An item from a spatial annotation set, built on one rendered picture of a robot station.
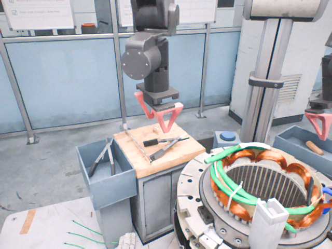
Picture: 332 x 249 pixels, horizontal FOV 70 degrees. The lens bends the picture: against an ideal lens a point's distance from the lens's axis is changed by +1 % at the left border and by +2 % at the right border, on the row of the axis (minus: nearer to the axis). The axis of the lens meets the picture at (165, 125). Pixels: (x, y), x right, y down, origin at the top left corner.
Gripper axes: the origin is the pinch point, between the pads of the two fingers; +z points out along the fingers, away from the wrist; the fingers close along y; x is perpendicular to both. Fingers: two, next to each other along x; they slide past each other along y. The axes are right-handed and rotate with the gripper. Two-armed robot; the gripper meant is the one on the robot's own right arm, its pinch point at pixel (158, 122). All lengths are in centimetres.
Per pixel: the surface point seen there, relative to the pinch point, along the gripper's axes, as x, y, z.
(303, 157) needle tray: 34.2, 18.7, 12.1
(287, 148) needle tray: 33.6, 14.1, 11.4
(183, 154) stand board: 4.6, 5.0, 8.7
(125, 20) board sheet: 63, -188, -1
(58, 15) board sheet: 6, -200, -8
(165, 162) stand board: -1.0, 5.3, 8.7
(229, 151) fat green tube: 6.7, 18.1, -0.2
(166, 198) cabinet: -0.5, 4.3, 22.5
